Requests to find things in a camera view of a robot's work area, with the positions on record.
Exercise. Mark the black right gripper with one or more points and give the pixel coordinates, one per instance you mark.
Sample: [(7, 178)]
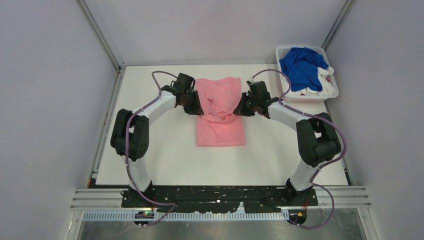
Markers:
[(241, 110)]

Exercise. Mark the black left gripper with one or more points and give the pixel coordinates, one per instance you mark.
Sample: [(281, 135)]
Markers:
[(196, 109)]

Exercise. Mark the pink t shirt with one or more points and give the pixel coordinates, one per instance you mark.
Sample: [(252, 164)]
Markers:
[(219, 126)]

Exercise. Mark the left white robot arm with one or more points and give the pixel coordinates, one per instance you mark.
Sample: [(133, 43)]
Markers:
[(130, 136)]

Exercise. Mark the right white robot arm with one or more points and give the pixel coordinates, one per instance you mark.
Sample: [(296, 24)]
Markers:
[(317, 138)]

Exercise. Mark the blue t shirt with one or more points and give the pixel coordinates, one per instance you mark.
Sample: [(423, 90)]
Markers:
[(301, 65)]

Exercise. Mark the white t shirt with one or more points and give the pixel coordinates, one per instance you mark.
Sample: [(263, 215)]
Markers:
[(323, 75)]

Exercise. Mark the aluminium frame rail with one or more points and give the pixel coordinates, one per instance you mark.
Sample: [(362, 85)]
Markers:
[(104, 205)]

